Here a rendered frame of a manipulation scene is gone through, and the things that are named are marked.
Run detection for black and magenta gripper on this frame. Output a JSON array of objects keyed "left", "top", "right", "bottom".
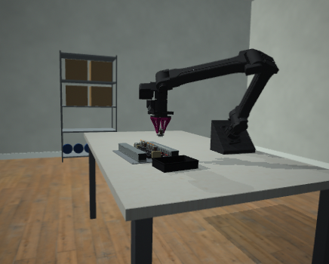
[{"left": 148, "top": 99, "right": 174, "bottom": 134}]

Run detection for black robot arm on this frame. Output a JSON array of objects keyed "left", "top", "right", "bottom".
[{"left": 139, "top": 48, "right": 279, "bottom": 145}]

